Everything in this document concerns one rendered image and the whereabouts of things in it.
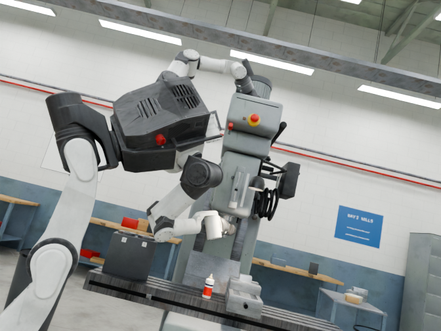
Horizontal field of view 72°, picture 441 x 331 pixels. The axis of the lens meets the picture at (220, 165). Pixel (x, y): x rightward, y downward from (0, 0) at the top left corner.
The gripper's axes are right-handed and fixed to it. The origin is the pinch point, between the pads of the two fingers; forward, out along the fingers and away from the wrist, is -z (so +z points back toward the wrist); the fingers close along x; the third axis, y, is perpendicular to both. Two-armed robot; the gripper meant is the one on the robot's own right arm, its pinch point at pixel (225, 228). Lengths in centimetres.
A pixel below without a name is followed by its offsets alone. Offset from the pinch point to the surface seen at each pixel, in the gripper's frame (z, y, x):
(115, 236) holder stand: 22, 16, 47
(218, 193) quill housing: 11.0, -15.7, 4.5
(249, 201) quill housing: 6.2, -15.6, -10.1
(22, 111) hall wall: -264, -129, 533
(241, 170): 12.5, -28.9, -4.3
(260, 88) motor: -14, -88, 3
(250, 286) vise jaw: 2.6, 23.3, -19.0
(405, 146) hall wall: -504, -252, -190
